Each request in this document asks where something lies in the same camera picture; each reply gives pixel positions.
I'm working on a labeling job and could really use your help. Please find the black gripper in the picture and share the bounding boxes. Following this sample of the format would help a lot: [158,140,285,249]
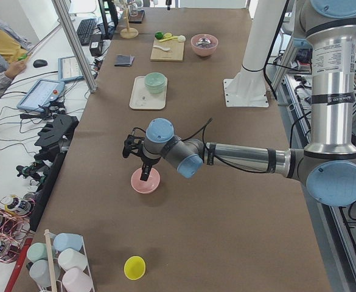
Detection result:
[122,134,152,181]

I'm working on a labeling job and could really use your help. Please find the small pink bowl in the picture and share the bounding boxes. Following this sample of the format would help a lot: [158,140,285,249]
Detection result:
[130,168,161,194]

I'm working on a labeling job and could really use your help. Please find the white ceramic spoon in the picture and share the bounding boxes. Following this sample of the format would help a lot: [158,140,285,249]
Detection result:
[153,45,171,52]

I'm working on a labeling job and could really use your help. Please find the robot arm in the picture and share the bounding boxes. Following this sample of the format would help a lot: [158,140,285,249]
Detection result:
[122,1,356,207]

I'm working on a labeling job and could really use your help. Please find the large pink bowl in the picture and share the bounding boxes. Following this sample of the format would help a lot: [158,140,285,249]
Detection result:
[190,33,218,57]

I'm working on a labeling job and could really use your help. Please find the cream serving tray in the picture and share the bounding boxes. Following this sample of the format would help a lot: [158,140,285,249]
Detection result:
[129,76,168,110]

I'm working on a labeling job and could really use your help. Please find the stacked green bowls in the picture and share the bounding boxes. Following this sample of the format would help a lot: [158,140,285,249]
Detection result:
[144,72,167,94]

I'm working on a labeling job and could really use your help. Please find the black gripper stand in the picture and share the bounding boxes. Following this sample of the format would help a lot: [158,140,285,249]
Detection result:
[16,114,79,232]

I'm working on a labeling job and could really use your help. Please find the grey folded cloth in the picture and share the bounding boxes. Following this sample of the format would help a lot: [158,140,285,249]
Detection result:
[114,54,134,67]

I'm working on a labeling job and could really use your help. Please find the blue cup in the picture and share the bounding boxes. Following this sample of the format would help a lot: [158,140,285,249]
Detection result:
[53,233,83,252]

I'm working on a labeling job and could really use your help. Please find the wooden cup rack pole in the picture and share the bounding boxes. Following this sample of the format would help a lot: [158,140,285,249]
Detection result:
[44,229,57,292]

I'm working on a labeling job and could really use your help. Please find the white cup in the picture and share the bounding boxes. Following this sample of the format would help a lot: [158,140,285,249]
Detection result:
[58,248,88,271]

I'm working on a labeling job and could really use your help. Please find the wooden cutting board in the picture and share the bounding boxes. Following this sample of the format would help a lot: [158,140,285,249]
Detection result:
[150,39,185,62]

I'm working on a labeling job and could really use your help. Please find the blue teach pendant tablet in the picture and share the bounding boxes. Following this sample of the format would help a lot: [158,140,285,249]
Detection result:
[16,79,65,112]

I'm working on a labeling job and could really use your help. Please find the pink cup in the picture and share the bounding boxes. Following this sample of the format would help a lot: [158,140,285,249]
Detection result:
[62,267,92,292]

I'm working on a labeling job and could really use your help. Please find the yellow plastic knife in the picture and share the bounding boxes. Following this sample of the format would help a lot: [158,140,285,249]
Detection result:
[158,36,178,43]

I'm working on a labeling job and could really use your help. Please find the green lime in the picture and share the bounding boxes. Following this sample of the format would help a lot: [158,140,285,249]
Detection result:
[155,32,164,40]

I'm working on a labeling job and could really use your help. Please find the black power adapter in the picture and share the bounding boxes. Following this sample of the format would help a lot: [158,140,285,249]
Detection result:
[89,34,103,57]

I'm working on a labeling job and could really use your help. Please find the green cup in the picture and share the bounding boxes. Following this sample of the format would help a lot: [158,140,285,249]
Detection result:
[26,243,48,263]

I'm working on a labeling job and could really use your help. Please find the wooden mug tree stand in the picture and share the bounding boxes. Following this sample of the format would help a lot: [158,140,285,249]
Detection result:
[119,1,139,39]

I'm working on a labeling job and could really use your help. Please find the metal ice scoop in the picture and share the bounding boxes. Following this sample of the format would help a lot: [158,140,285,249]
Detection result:
[195,37,212,47]

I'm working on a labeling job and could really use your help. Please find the grey cup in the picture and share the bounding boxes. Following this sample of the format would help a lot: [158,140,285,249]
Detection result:
[29,259,51,287]

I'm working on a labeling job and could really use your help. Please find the black computer mouse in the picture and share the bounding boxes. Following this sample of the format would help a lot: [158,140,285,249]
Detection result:
[33,59,48,68]

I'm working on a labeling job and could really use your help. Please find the black tray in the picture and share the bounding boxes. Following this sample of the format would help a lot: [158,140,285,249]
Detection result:
[129,10,145,24]

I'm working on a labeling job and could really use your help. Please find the black keyboard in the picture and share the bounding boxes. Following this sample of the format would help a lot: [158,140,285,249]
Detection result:
[76,18,96,46]

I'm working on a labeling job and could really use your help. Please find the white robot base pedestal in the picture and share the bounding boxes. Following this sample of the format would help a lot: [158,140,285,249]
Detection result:
[224,0,288,108]

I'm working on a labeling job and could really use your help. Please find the aluminium frame post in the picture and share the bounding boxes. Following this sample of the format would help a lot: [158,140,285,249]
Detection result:
[52,0,97,93]

